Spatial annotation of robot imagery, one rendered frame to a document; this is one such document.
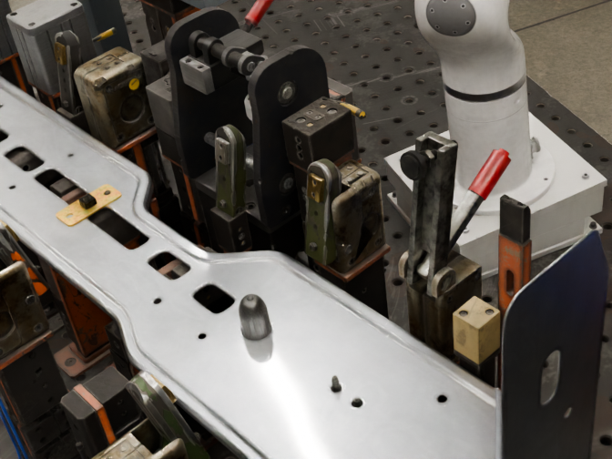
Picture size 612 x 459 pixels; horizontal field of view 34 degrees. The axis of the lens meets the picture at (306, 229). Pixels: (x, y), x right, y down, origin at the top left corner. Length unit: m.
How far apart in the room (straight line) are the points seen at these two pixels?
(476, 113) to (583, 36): 2.13
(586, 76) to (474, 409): 2.44
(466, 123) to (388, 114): 0.48
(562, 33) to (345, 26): 1.47
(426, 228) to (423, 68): 1.07
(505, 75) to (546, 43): 2.11
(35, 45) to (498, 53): 0.68
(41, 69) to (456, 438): 0.90
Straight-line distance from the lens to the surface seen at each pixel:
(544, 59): 3.45
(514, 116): 1.49
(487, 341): 1.02
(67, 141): 1.48
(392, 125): 1.91
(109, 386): 1.10
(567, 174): 1.61
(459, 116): 1.49
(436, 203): 0.99
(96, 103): 1.46
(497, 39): 1.35
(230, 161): 1.24
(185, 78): 1.29
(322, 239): 1.17
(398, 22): 2.25
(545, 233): 1.59
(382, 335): 1.08
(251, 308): 1.07
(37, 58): 1.58
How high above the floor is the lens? 1.78
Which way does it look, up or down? 40 degrees down
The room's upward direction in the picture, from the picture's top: 9 degrees counter-clockwise
